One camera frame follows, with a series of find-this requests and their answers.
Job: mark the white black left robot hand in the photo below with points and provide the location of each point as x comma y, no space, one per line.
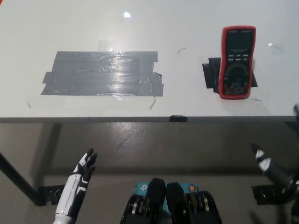
77,186

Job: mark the grey duct tape patch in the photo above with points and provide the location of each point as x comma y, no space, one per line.
93,72

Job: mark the red digital multimeter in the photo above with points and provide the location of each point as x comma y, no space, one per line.
237,70

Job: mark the black diagonal table leg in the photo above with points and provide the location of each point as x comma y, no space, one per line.
16,175

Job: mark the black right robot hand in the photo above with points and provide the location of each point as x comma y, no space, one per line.
265,163

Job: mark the small black tape strip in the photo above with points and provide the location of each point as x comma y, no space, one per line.
178,118

